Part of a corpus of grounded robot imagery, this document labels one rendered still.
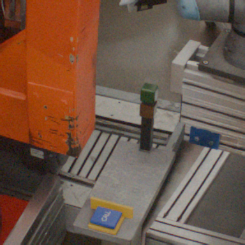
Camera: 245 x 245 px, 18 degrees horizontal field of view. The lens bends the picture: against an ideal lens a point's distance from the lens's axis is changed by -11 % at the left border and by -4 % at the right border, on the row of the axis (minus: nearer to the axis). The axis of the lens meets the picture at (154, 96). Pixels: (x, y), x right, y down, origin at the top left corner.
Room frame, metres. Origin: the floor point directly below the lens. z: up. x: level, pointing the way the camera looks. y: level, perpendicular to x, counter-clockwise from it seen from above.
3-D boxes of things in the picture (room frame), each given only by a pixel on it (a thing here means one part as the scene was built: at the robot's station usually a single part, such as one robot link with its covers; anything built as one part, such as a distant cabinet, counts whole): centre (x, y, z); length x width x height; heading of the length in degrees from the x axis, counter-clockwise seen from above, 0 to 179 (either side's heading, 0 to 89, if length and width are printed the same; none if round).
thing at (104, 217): (1.56, 0.11, 0.47); 0.07 x 0.07 x 0.02; 75
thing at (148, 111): (1.91, 0.02, 0.59); 0.04 x 0.04 x 0.04; 75
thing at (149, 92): (1.91, 0.02, 0.64); 0.04 x 0.04 x 0.04; 75
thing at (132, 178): (1.72, 0.07, 0.44); 0.43 x 0.17 x 0.03; 165
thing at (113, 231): (1.56, 0.11, 0.45); 0.08 x 0.08 x 0.01; 75
